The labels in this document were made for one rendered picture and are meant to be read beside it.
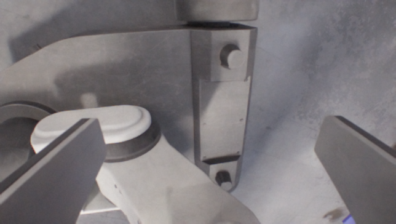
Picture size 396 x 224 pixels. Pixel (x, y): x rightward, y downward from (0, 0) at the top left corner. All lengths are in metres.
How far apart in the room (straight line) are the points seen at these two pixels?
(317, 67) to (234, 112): 0.45
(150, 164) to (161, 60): 0.23
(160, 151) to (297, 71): 0.61
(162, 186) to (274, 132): 0.67
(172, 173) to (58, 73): 0.33
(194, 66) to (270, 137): 0.55
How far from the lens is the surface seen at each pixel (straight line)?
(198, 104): 0.48
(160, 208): 0.27
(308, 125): 0.98
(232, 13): 0.44
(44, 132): 0.40
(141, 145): 0.35
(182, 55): 0.46
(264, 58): 0.72
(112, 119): 0.37
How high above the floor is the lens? 0.61
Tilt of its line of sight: 60 degrees down
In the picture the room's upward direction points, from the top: 158 degrees clockwise
